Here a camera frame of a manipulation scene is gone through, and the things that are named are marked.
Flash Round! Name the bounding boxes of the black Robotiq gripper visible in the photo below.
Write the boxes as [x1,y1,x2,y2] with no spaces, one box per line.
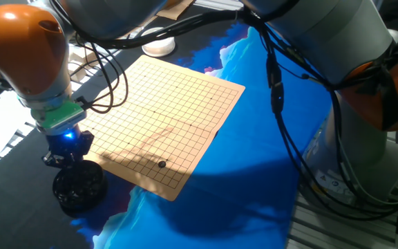
[41,124,88,170]

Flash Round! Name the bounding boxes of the tan Go board sheet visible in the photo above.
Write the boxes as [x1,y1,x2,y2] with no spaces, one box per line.
[78,54,246,202]

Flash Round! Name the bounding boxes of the black bowl of black stones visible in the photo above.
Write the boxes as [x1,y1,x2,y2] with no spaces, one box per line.
[52,159,109,214]

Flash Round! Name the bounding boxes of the green flange adapter plate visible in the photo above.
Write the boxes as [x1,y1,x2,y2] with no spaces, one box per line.
[31,100,86,131]

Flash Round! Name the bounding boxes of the large pale wooden block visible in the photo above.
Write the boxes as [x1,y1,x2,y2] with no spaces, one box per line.
[68,58,88,83]

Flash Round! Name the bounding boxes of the small pale wooden block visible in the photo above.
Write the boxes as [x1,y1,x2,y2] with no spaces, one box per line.
[70,44,99,68]

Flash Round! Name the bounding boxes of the white bowl of white stones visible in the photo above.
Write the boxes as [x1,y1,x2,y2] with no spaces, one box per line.
[141,26,176,58]

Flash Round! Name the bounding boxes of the blue and black landscape mat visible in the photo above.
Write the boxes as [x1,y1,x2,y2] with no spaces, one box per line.
[0,5,333,249]

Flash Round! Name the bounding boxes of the flat brown cardboard sheet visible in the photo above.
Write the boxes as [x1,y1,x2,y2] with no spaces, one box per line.
[155,0,195,20]

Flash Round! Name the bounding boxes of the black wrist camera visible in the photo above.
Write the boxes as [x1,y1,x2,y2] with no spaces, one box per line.
[78,130,95,156]

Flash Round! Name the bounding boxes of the thin black looped cable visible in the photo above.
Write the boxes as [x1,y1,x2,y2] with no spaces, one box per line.
[69,37,129,114]

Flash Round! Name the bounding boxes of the thick black arm cable bundle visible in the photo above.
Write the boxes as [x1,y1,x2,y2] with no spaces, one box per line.
[48,0,398,221]

